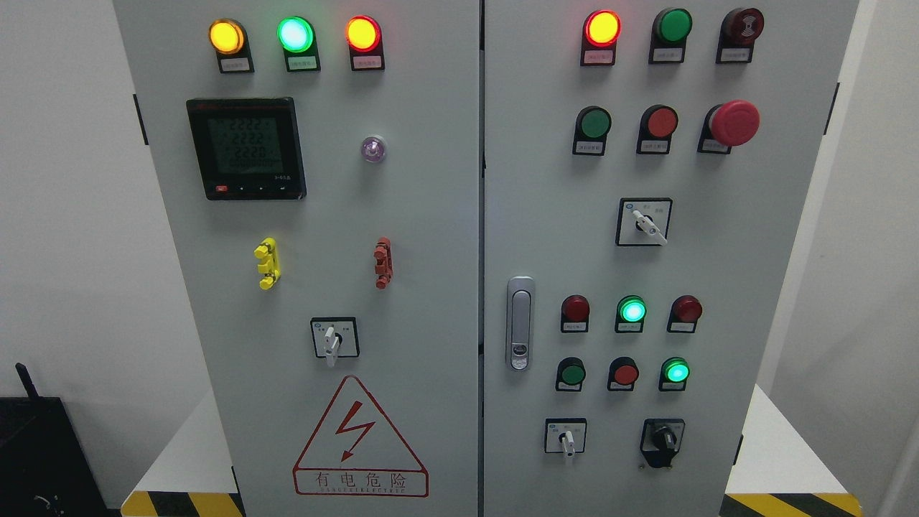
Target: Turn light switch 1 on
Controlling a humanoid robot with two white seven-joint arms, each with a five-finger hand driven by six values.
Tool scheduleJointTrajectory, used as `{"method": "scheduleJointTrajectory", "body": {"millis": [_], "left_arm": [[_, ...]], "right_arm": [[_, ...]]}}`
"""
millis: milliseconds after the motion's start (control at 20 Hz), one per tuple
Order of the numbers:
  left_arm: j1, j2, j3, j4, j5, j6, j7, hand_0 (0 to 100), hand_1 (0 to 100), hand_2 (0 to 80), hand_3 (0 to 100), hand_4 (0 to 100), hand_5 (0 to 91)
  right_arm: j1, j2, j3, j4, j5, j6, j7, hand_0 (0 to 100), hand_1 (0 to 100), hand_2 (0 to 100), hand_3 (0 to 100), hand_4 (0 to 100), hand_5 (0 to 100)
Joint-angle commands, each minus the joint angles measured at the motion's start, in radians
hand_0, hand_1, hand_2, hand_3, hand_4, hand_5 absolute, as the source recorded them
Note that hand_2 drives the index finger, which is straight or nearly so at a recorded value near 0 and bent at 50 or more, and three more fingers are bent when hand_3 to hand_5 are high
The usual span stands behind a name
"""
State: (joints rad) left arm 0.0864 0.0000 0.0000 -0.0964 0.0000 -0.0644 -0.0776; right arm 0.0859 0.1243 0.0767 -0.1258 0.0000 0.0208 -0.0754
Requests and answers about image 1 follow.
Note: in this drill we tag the white rotary selector switch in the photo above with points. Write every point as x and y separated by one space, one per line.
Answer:
334 338

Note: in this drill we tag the green lit indicator light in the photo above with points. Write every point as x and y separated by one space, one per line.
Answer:
298 41
631 312

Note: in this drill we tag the yellow indicator light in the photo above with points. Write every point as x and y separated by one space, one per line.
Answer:
230 41

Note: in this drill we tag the red terminal block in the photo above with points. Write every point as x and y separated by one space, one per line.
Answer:
384 263

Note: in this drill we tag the dark red indicator light left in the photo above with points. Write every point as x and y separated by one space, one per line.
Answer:
574 316

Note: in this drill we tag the dark red indicator light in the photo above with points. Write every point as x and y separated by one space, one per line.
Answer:
685 315
574 316

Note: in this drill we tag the grey left cabinet door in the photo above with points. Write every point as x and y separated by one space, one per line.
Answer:
418 337

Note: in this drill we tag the grey cabinet door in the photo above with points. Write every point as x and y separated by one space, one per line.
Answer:
552 216
418 337

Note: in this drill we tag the green lit indicator light middle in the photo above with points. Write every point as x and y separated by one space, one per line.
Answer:
631 312

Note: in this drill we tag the green push button upper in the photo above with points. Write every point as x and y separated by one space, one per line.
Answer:
590 132

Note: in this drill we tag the yellow terminal block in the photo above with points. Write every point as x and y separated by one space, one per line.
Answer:
266 254

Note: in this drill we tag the red push button lower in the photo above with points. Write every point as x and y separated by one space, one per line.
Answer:
623 373

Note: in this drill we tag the red push button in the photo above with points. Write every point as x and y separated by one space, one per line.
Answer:
657 125
623 373

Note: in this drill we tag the grey right cabinet door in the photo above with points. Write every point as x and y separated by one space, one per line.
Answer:
552 216

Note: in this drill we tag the red high voltage warning sticker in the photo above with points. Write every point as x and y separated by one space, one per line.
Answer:
356 450

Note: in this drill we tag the dark red indicator light right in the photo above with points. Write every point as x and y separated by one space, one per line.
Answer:
685 315

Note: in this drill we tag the black digital power meter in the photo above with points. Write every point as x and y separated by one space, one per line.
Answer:
248 148

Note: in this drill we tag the red push button upper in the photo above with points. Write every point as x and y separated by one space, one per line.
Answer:
657 125

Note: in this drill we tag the green lit push button lower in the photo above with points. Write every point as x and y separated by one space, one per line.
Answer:
674 374

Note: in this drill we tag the red lit indicator light left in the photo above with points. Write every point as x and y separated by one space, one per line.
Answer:
364 38

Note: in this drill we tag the red lit indicator light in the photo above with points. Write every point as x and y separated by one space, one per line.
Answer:
600 33
364 38

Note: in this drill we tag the red lit indicator light right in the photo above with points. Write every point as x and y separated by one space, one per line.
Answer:
600 33

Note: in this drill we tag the red emergency stop button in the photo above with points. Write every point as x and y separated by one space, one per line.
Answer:
728 125

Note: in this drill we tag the green indicator light top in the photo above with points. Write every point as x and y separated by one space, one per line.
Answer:
670 30

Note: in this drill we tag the white platform with hazard stripes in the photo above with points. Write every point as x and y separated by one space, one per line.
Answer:
776 473

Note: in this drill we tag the dark red buzzer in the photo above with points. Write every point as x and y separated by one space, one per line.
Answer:
739 30

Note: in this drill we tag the black box with antenna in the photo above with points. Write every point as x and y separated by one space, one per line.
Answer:
43 469

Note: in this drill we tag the silver door latch handle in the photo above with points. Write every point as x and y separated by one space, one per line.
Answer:
518 322

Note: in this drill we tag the white selector switch upper right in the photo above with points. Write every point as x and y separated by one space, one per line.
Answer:
643 221

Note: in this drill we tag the white selector switch lower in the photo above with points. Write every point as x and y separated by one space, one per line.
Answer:
565 436

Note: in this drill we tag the black rotary knob switch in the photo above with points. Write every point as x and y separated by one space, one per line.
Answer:
661 441

